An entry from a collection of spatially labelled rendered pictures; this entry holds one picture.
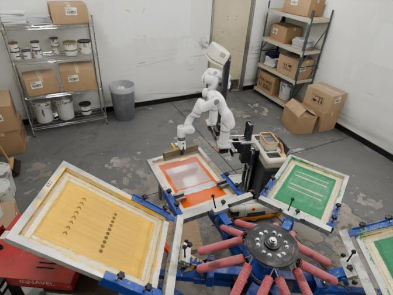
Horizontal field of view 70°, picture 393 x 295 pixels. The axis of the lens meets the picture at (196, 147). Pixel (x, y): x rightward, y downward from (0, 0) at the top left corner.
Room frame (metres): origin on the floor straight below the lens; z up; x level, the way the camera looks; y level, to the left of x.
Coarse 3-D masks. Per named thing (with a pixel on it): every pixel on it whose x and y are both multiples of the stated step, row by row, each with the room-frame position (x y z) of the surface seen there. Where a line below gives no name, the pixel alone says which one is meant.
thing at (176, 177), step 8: (160, 168) 2.11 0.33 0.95; (168, 168) 2.11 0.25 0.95; (176, 168) 2.12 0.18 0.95; (168, 176) 1.99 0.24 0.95; (176, 176) 2.00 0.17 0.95; (184, 176) 2.01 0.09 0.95; (176, 184) 1.89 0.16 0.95; (184, 184) 1.89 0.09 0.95; (192, 184) 1.90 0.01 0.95; (176, 192) 1.79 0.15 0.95; (192, 200) 1.70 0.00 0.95; (200, 200) 1.71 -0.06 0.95
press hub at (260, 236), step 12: (252, 228) 1.15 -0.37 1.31; (264, 228) 1.15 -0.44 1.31; (276, 228) 1.16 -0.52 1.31; (252, 240) 1.06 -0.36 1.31; (264, 240) 1.06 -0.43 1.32; (276, 240) 1.05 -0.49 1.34; (288, 240) 1.08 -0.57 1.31; (240, 252) 1.19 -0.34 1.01; (252, 252) 0.98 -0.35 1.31; (264, 252) 0.98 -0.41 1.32; (276, 252) 0.99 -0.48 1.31; (288, 252) 0.99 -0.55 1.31; (240, 264) 1.10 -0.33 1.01; (252, 264) 1.05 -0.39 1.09; (264, 264) 0.91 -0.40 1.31; (276, 264) 0.91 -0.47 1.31; (288, 264) 0.92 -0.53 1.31; (252, 276) 0.99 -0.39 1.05; (276, 276) 0.99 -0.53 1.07; (288, 288) 0.96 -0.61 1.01
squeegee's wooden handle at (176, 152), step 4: (196, 144) 2.27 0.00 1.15; (188, 148) 2.21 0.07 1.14; (192, 148) 2.23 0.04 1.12; (196, 148) 2.25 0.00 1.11; (164, 152) 2.11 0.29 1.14; (168, 152) 2.11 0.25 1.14; (172, 152) 2.13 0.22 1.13; (176, 152) 2.15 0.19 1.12; (184, 152) 2.19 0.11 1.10; (188, 152) 2.21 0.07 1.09; (164, 156) 2.09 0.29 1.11; (168, 156) 2.11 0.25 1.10; (172, 156) 2.13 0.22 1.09
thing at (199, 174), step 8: (184, 160) 2.25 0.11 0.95; (192, 160) 2.26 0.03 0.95; (184, 168) 2.13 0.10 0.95; (192, 168) 2.14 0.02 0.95; (200, 168) 2.14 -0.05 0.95; (192, 176) 2.01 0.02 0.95; (200, 176) 2.02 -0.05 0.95; (208, 176) 2.03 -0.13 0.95; (200, 192) 1.81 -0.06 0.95; (208, 192) 1.82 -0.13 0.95; (216, 192) 1.82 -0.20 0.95; (224, 192) 1.83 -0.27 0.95
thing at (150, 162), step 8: (200, 152) 2.37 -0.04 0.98; (152, 160) 2.17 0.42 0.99; (160, 160) 2.21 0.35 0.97; (208, 160) 2.23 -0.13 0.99; (152, 168) 2.05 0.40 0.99; (216, 168) 2.11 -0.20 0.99; (160, 176) 1.94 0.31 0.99; (160, 184) 1.84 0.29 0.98; (232, 192) 1.82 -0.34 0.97; (216, 200) 1.69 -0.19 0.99; (192, 208) 1.58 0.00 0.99
